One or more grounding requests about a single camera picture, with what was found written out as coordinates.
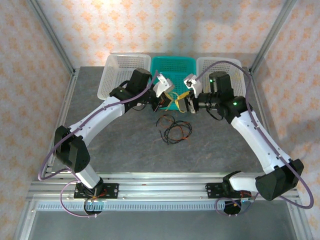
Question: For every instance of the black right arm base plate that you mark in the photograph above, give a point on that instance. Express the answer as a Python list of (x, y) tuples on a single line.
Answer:
[(212, 190)]

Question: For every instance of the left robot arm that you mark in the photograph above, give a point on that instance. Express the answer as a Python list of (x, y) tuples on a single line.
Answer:
[(100, 117)]

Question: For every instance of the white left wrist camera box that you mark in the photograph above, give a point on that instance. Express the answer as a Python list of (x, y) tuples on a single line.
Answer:
[(163, 83)]

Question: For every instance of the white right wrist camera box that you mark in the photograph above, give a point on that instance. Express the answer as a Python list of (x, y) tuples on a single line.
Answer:
[(193, 83)]

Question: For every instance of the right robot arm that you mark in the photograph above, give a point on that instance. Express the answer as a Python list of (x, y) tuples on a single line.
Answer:
[(260, 142)]

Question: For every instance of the white plastic basket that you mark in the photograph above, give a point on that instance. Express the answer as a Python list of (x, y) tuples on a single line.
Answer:
[(117, 72), (237, 87)]

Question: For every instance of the teal plastic basket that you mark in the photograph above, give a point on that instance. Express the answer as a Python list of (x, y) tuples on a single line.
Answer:
[(175, 70)]

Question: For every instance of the small green circuit board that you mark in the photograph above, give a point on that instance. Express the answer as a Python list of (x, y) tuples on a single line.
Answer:
[(246, 205), (96, 205)]

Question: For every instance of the aluminium mounting rail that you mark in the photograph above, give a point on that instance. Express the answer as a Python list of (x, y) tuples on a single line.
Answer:
[(162, 186)]

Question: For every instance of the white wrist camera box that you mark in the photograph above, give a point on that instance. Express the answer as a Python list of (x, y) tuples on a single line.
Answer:
[(193, 83), (163, 83)]

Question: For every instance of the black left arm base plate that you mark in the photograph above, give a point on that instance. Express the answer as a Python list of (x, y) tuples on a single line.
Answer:
[(112, 191)]

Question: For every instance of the aluminium table side rail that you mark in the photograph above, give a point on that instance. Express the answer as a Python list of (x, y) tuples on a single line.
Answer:
[(260, 100), (62, 112)]

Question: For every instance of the aluminium frame post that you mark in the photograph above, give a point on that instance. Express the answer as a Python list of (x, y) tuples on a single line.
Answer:
[(50, 32), (275, 27)]

